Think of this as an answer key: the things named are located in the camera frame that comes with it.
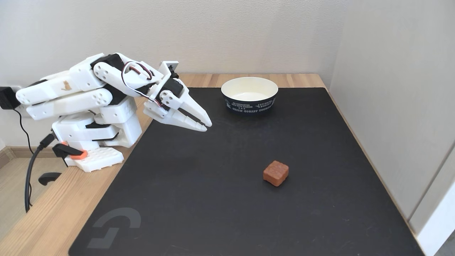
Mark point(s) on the brown cube toy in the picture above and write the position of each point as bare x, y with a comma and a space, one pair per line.
276, 173

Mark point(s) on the dark blue paper bowl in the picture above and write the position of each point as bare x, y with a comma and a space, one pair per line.
249, 101

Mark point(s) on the black desk mat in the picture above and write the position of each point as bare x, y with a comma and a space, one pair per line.
220, 185

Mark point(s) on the black orange table clamp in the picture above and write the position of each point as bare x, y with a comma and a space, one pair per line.
67, 151

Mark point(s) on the black power adapter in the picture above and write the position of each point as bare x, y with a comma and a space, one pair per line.
7, 97

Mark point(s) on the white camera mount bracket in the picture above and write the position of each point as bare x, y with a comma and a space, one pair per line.
167, 67

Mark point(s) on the white wall outlet plate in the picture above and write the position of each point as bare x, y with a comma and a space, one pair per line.
25, 113

